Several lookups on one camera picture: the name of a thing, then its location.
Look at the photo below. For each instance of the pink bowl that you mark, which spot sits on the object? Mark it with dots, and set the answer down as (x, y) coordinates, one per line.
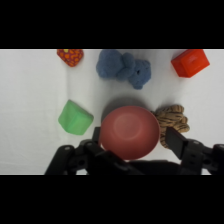
(129, 132)

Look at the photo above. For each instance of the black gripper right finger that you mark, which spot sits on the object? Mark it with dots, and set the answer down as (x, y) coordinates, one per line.
(193, 155)

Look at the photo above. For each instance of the red plastic block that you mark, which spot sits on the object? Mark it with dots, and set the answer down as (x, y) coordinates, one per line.
(190, 63)

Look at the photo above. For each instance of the tiger striped plush toy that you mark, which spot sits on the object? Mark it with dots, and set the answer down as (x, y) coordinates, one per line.
(173, 120)

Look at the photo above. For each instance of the green soft block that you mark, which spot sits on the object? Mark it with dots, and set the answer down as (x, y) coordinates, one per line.
(74, 118)

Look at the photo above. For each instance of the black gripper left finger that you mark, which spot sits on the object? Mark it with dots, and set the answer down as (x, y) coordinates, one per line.
(71, 160)

